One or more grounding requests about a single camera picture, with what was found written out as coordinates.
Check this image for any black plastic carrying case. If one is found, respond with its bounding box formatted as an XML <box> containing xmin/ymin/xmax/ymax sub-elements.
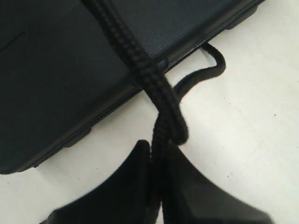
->
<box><xmin>0</xmin><ymin>0</ymin><xmax>260</xmax><ymax>175</ymax></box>

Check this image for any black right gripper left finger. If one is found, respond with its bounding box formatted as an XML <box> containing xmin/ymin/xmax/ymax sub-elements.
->
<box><xmin>45</xmin><ymin>140</ymin><xmax>150</xmax><ymax>224</ymax></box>

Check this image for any black braided rope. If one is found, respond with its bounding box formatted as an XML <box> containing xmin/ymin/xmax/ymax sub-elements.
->
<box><xmin>81</xmin><ymin>0</ymin><xmax>227</xmax><ymax>224</ymax></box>

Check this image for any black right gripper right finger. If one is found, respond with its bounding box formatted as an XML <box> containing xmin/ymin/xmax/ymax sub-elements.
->
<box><xmin>161</xmin><ymin>143</ymin><xmax>273</xmax><ymax>224</ymax></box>

